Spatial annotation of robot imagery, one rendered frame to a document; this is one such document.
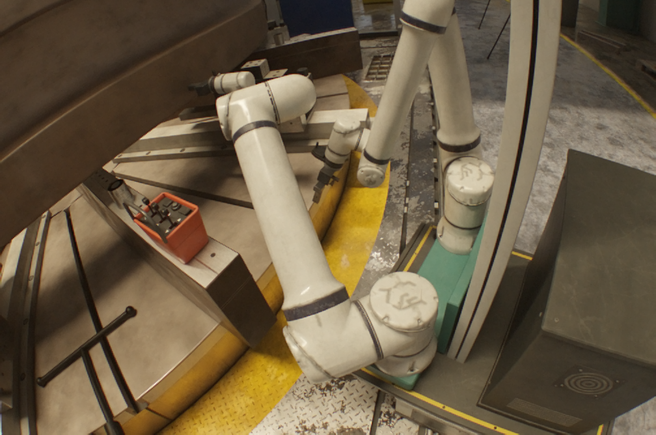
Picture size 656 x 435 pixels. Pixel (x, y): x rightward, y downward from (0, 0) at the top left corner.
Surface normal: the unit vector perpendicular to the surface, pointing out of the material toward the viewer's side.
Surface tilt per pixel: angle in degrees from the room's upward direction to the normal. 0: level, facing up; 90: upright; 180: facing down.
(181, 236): 97
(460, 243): 68
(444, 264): 0
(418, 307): 10
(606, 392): 90
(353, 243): 0
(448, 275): 0
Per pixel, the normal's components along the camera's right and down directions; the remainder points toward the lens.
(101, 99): 0.84, 0.22
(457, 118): -0.23, 0.65
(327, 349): 0.04, -0.28
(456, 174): -0.30, -0.67
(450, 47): 0.06, 0.58
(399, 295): -0.08, -0.79
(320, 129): -0.24, 0.37
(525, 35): -0.57, 0.59
